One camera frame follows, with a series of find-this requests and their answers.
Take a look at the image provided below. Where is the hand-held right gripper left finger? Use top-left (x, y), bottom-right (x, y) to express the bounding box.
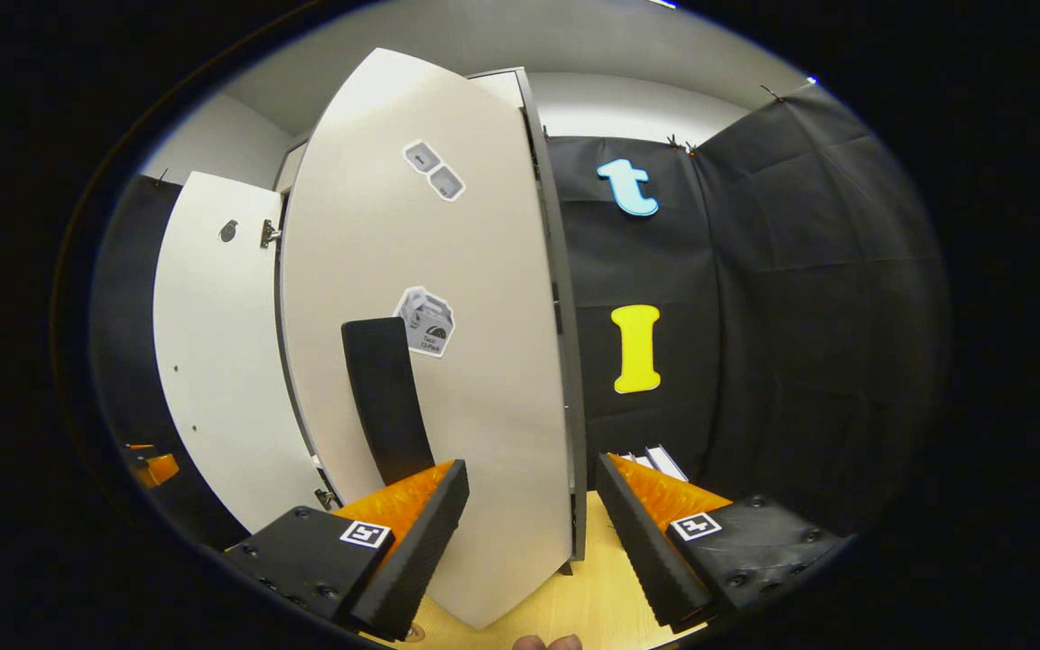
top-left (220, 459), bottom-right (471, 643)

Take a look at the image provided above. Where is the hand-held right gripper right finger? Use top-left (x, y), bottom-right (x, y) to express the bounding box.
top-left (594, 452), bottom-right (852, 634)

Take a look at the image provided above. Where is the white cabinet door checkered sticker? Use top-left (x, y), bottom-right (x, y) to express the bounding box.
top-left (154, 172), bottom-right (333, 535)

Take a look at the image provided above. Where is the white cabinet door box sticker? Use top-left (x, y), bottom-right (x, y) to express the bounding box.
top-left (278, 47), bottom-right (575, 630)

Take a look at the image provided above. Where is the white and grey cabinet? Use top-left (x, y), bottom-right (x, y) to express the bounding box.
top-left (272, 68), bottom-right (590, 575)

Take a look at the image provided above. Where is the black door handle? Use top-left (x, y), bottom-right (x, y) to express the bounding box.
top-left (342, 318), bottom-right (436, 487)

